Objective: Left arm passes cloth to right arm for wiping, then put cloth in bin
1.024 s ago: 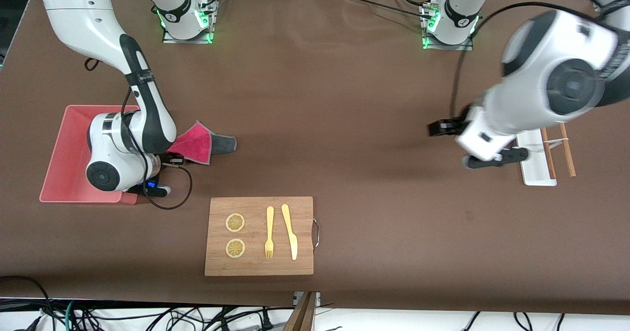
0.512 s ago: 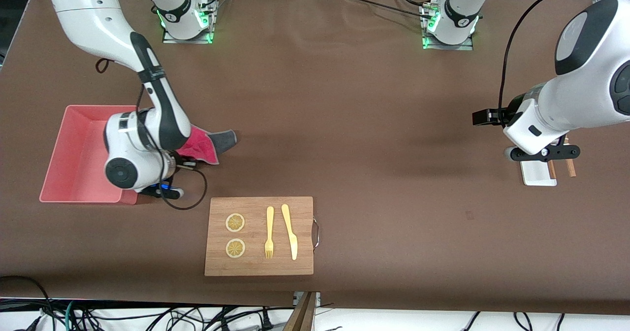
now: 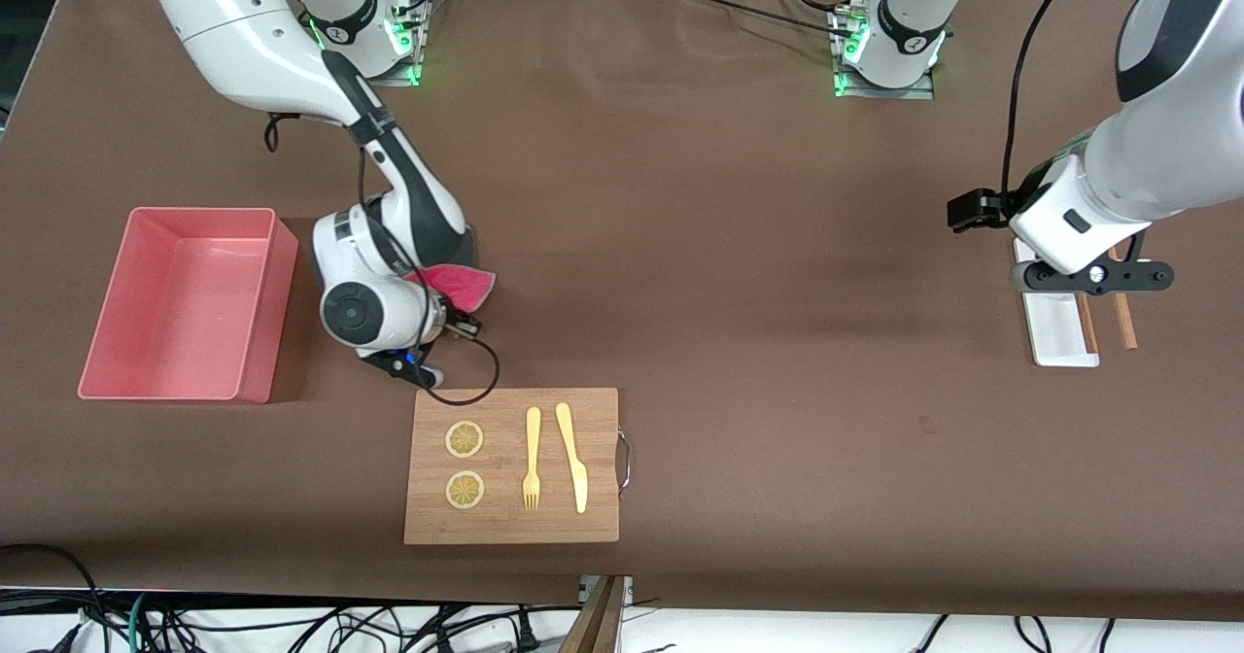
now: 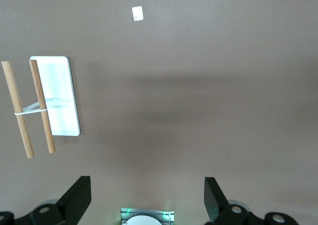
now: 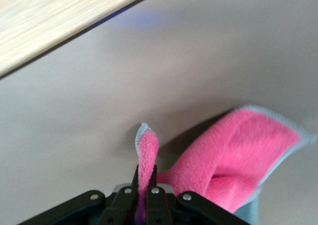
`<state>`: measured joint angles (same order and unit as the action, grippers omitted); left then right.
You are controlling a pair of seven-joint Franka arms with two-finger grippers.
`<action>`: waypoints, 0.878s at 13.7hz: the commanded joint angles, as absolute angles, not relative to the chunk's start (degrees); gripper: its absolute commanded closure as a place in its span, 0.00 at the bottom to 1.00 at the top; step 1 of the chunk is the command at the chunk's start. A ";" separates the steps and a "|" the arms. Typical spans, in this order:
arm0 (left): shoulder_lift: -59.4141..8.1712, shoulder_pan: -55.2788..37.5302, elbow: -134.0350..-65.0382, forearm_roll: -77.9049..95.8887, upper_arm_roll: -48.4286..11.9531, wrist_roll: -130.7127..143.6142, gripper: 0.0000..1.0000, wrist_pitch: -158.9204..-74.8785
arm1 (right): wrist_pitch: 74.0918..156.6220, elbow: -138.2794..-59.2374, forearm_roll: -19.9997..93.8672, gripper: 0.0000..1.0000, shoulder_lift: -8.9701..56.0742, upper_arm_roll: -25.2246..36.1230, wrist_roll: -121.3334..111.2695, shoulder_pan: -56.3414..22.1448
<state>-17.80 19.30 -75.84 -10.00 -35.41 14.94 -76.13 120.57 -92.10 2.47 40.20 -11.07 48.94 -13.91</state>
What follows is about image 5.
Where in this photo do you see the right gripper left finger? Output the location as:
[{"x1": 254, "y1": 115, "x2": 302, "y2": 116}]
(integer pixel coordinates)
[{"x1": 18, "y1": 164, "x2": 140, "y2": 225}]

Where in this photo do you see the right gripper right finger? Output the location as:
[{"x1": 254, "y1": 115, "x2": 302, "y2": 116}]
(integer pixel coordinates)
[{"x1": 146, "y1": 164, "x2": 249, "y2": 225}]

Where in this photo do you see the pink cloth with grey back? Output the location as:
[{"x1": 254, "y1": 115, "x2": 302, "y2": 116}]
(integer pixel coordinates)
[{"x1": 134, "y1": 105, "x2": 318, "y2": 225}]

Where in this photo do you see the wooden cutting board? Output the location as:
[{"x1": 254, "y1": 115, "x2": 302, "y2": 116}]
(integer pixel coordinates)
[{"x1": 0, "y1": 0, "x2": 166, "y2": 78}]

